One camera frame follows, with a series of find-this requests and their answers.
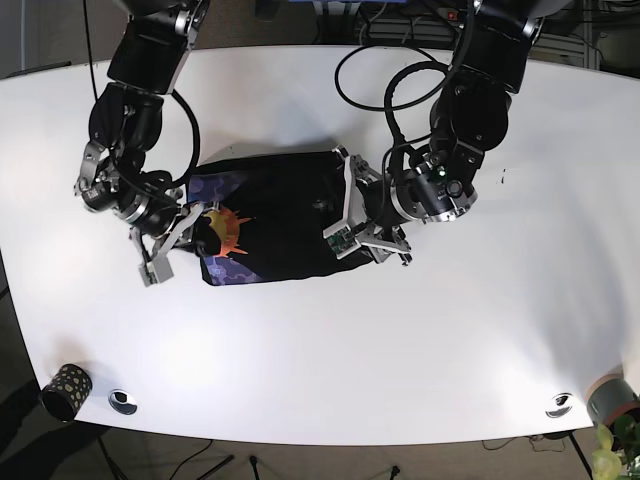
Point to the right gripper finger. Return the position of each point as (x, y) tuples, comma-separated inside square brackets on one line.
[(205, 241)]

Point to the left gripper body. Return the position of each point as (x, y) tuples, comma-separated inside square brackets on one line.
[(360, 228)]

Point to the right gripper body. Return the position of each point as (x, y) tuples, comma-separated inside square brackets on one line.
[(184, 232)]

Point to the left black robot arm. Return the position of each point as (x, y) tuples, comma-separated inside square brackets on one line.
[(430, 179)]

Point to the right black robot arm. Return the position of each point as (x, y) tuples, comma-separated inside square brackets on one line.
[(126, 122)]

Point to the left metal table grommet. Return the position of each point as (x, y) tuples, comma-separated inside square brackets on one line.
[(122, 402)]

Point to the metal table grommet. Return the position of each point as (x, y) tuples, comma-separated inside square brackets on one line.
[(560, 405), (122, 402)]

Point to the black floral cup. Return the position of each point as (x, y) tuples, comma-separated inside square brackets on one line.
[(66, 393)]

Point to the right metal table grommet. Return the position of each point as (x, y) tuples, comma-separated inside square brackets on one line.
[(560, 405)]

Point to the grey plant pot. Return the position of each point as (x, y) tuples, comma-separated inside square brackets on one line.
[(610, 398)]

